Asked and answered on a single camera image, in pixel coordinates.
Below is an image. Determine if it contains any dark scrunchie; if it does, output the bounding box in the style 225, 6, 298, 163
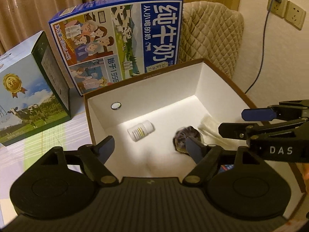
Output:
172, 126, 203, 154

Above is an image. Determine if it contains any white pill bottle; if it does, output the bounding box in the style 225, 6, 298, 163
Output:
127, 120, 155, 142

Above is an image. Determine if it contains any clear plastic packet blue label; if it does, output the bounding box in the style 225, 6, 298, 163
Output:
218, 165, 234, 173

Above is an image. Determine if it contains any brown cardboard box white inside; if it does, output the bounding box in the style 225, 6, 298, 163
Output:
84, 61, 308, 231

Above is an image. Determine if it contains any checked bed sheet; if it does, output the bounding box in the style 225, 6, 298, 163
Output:
0, 89, 91, 228

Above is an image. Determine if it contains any light blue milk carton box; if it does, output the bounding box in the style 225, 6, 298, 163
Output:
0, 31, 71, 146

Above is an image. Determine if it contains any beige quilted chair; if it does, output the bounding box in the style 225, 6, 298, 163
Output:
177, 1, 244, 78

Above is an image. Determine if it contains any dark blue milk carton box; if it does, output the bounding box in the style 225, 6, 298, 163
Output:
49, 0, 183, 95

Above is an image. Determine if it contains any brown curtain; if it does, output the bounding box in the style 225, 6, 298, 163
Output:
1, 0, 91, 54

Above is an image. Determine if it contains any empty wall socket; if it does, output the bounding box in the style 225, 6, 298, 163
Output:
284, 1, 306, 30

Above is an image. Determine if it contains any wall socket with plug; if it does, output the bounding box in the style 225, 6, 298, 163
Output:
267, 0, 288, 18

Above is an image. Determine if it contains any dark power cable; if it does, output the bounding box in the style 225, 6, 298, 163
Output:
244, 0, 281, 94

